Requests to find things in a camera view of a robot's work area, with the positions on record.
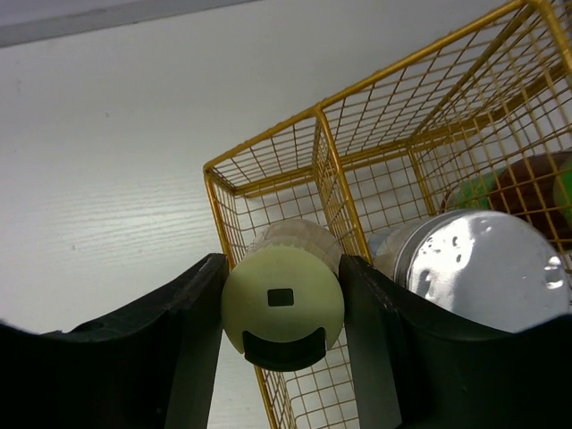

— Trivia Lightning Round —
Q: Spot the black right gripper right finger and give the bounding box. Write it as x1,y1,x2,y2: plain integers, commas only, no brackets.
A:
339,256,571,428

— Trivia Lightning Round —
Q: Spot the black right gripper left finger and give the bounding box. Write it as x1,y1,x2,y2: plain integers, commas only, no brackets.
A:
1,254,229,428

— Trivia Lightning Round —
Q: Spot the silver lid jar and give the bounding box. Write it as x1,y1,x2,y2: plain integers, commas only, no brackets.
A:
368,209,570,332

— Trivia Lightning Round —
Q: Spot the yellow lid spice shaker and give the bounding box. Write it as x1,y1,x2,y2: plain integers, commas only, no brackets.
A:
221,219,345,372

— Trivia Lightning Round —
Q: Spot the gold wire basket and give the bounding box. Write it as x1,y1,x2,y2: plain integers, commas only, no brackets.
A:
203,0,572,429

